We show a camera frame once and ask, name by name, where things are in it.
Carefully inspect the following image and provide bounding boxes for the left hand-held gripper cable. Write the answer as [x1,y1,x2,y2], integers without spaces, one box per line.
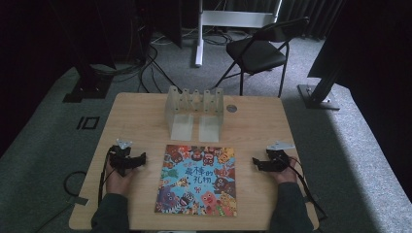
[97,146,119,208]

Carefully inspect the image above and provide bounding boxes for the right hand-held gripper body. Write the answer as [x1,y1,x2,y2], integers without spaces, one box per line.
[265,140,296,173]

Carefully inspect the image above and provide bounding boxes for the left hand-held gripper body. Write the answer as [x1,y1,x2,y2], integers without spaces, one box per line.
[108,139,138,178]

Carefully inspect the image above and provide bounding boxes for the black floor cable bundle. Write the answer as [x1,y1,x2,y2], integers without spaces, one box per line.
[89,30,183,95]

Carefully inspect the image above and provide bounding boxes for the black folding chair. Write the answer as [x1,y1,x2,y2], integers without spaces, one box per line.
[211,17,311,98]

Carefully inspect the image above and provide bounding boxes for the thin black looped floor cable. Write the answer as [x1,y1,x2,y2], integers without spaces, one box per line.
[33,170,88,233]

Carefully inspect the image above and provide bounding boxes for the right hand-held gripper cable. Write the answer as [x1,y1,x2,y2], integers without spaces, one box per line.
[287,156,329,223]

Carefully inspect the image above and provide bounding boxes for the hand-held gripper cable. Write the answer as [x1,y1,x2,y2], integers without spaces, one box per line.
[287,156,329,223]
[97,146,119,208]

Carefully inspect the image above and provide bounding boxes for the black stand with flat base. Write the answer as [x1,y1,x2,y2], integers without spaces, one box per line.
[48,0,119,104]

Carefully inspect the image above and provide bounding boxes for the black stand with grey base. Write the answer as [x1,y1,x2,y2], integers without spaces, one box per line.
[296,38,348,112]

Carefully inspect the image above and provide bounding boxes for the clear acrylic book rack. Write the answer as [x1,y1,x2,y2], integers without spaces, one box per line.
[163,84,225,144]

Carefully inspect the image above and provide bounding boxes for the person's left hand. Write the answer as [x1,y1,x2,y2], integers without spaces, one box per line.
[105,165,138,197]

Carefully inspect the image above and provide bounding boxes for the grey tape piece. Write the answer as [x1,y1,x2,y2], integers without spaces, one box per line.
[66,195,89,207]

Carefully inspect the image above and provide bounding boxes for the person's right hand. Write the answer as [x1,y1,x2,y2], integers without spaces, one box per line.
[271,156,299,186]

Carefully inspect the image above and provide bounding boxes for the colourful picture book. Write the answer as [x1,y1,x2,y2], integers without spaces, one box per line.
[154,144,238,218]

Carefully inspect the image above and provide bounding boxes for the white metal desk frame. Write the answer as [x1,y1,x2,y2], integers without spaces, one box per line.
[193,0,284,68]

